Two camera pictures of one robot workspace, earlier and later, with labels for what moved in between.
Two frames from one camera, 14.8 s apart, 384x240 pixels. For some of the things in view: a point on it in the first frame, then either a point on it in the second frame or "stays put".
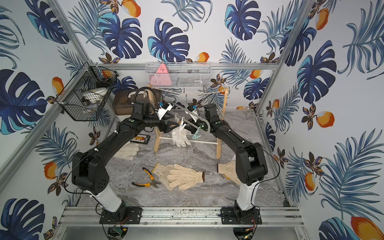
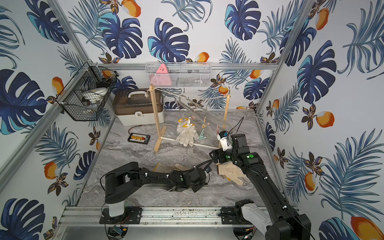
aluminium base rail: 290,216 stays put
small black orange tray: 141,138 stays put
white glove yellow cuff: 179,137 → 180,124
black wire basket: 83,97 stays put
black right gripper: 192,128 → 219,151
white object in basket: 95,95 stays put
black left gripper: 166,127 → 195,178
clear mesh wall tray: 178,74 stays put
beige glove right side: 229,169 stays put
